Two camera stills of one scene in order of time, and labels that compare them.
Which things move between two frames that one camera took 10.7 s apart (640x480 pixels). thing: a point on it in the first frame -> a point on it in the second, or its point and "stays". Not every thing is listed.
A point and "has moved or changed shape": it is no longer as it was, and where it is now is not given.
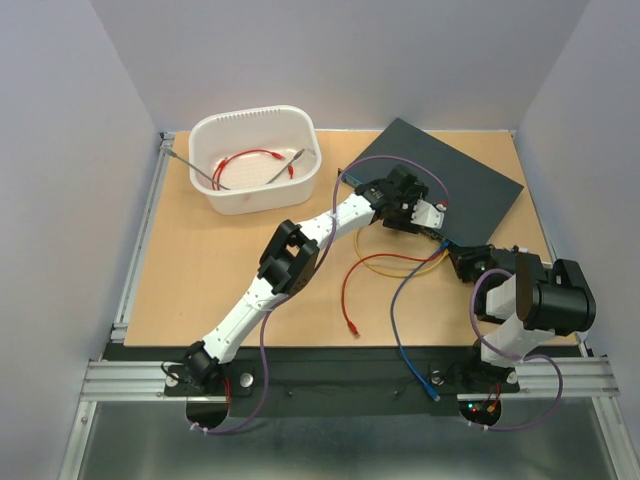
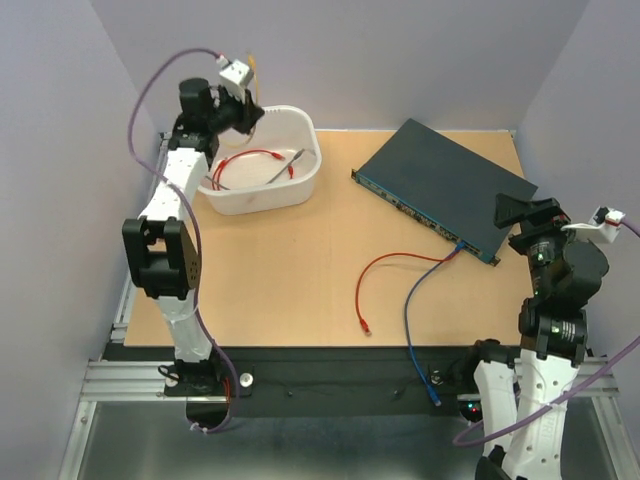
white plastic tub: x=266 y=156 stays
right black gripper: x=462 y=255 -> x=510 y=209
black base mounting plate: x=362 y=380 stays
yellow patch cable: x=395 y=276 -> x=251 y=56
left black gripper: x=413 y=192 -> x=250 y=112
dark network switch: x=475 y=199 has moved or changed shape
